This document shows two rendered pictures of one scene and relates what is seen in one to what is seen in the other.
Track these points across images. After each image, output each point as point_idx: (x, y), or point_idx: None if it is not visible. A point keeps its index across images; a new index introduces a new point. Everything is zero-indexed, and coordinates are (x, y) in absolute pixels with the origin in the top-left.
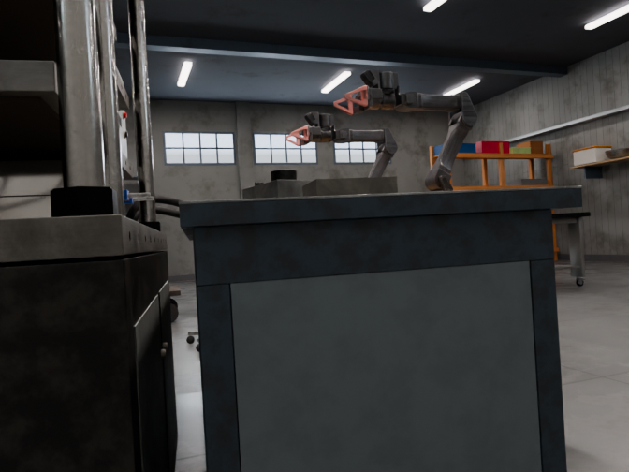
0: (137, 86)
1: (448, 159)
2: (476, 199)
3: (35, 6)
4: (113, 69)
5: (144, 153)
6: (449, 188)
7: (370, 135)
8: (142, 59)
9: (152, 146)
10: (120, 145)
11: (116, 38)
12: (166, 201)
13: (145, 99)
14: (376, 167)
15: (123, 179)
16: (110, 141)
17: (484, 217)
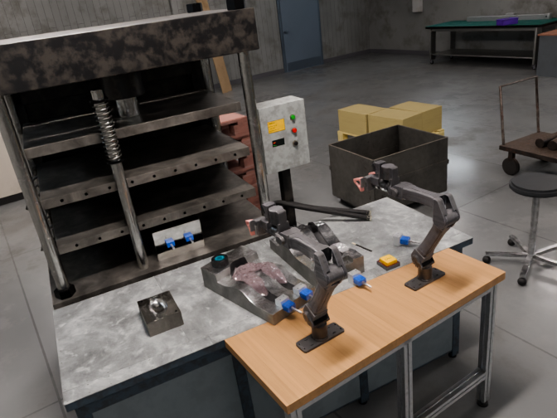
0: (250, 141)
1: (314, 302)
2: None
3: None
4: (126, 209)
5: (257, 182)
6: (311, 325)
7: (423, 199)
8: (249, 123)
9: (263, 177)
10: (136, 238)
11: (239, 109)
12: (287, 206)
13: (254, 149)
14: (428, 234)
15: (196, 223)
16: (131, 237)
17: None
